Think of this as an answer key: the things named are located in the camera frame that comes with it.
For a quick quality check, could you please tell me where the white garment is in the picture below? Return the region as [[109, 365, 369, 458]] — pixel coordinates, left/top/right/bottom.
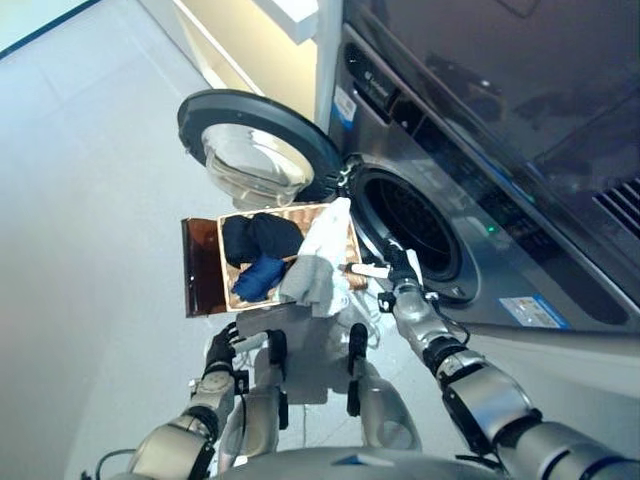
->
[[298, 197, 356, 316]]

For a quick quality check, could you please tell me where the black baseboard strip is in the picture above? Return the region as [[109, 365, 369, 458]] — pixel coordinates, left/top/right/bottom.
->
[[0, 0, 99, 59]]

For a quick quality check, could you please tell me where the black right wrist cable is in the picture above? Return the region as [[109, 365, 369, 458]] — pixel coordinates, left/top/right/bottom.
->
[[427, 294, 474, 346]]

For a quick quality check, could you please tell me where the blue white energy label sticker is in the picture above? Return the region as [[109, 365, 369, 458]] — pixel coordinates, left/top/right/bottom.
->
[[331, 84, 358, 122]]

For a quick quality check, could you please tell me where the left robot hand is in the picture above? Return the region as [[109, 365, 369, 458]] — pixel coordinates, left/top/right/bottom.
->
[[203, 322, 262, 375]]

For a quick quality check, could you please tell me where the round glass washer door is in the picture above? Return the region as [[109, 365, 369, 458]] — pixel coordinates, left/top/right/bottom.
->
[[176, 88, 347, 207]]

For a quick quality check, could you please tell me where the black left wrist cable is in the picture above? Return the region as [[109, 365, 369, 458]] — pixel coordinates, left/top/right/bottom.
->
[[235, 389, 251, 454]]

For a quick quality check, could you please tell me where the blue white rectangular info sticker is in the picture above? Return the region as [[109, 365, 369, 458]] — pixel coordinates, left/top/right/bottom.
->
[[498, 294, 572, 331]]

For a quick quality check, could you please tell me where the blue garment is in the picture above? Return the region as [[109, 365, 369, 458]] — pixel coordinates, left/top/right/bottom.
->
[[231, 253, 290, 303]]

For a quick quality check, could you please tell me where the silver robot torso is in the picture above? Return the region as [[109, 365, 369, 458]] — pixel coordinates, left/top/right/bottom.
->
[[214, 444, 506, 480]]

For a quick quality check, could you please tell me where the wicker laundry basket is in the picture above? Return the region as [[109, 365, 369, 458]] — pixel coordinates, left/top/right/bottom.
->
[[218, 201, 370, 314]]

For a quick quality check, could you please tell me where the brown translucent basket lid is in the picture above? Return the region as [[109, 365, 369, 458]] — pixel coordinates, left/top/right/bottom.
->
[[180, 217, 229, 319]]

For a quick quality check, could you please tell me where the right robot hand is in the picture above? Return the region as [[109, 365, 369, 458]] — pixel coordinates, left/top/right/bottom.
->
[[338, 238, 426, 292]]

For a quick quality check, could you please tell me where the left robot leg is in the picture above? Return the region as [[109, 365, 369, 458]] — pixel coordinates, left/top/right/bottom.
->
[[219, 328, 291, 474]]

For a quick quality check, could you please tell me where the right robot leg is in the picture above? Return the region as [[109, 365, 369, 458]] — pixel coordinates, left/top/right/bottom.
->
[[345, 322, 424, 451]]

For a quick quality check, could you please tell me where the silver front-load washing machine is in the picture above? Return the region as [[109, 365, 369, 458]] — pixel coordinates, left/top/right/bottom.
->
[[327, 0, 640, 351]]

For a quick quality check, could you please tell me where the robot leg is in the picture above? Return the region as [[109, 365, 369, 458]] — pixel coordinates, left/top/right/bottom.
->
[[345, 322, 424, 451], [219, 328, 291, 474]]

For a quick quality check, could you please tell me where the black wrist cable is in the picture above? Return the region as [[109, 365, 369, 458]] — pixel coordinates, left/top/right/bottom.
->
[[235, 389, 251, 454], [427, 294, 474, 346]]

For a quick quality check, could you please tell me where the white and cream cabinet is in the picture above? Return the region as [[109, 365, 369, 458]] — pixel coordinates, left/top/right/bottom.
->
[[137, 0, 346, 136]]

